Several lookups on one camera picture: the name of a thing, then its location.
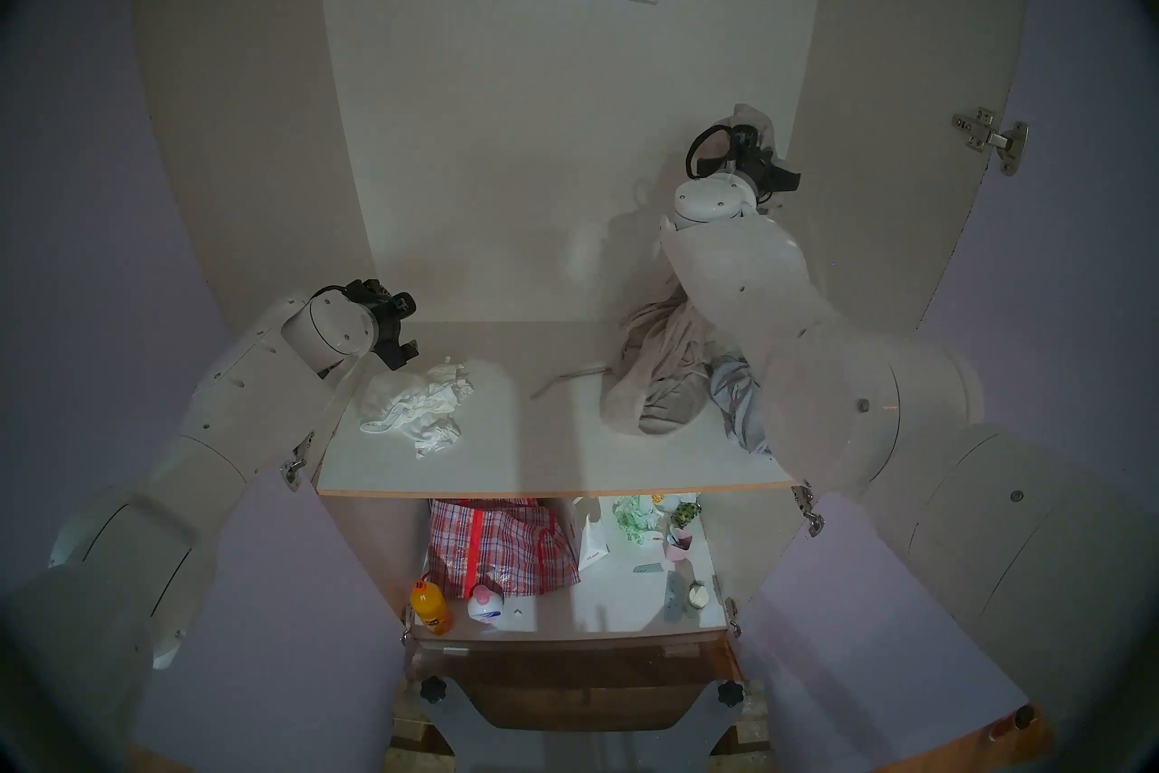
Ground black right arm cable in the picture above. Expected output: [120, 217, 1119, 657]
[685, 125, 736, 181]

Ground white top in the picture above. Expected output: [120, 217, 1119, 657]
[359, 359, 476, 455]

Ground brown wooden drawer front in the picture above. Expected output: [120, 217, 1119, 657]
[407, 635, 743, 731]

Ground grey robot stand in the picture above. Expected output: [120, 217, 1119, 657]
[389, 676, 771, 773]

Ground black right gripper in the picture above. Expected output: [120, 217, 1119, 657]
[723, 128, 803, 205]

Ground metal door hinge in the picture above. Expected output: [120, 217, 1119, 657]
[951, 107, 1030, 176]
[792, 483, 826, 538]
[281, 432, 314, 491]

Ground red plaid bag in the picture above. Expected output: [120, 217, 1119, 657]
[426, 498, 580, 598]

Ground lavender wardrobe door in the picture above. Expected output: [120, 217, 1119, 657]
[724, 0, 1159, 773]
[0, 0, 408, 773]

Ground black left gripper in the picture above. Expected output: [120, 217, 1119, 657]
[342, 278, 421, 373]

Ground orange bottle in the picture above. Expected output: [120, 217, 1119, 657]
[409, 579, 452, 634]

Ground green white patterned cloth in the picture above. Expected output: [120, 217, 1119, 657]
[613, 495, 666, 546]

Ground beige hooded top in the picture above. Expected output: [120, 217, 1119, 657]
[530, 103, 790, 438]

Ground white paper bag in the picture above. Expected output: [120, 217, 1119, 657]
[577, 499, 609, 571]

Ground cream wardrobe cabinet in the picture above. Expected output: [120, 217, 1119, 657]
[127, 0, 1033, 645]

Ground grey-blue top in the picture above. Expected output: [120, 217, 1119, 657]
[709, 355, 772, 456]

